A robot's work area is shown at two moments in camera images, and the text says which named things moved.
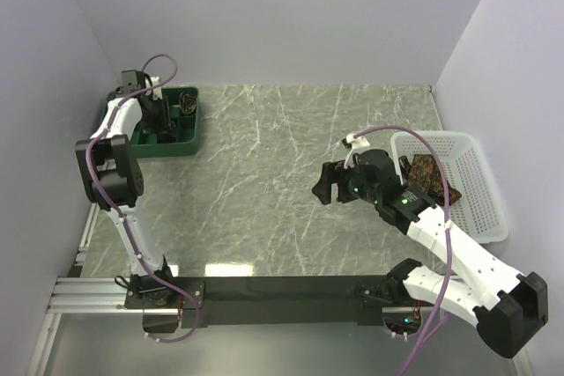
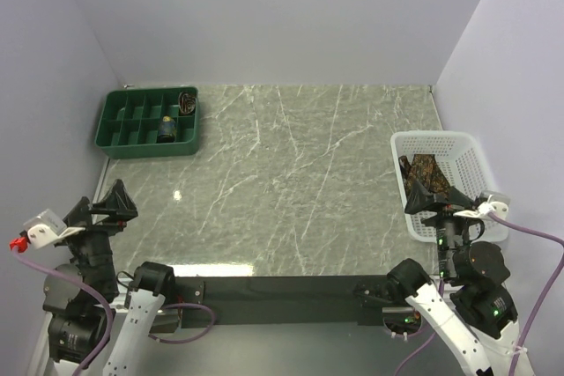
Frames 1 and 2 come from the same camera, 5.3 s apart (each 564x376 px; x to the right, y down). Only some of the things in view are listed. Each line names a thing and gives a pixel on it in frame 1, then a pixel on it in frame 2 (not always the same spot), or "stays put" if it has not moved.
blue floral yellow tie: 168,136 stays put
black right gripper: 322,188 -> 419,197
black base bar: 269,300 stays put
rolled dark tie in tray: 188,102 stays put
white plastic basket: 479,210 stays put
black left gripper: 164,122 -> 117,202
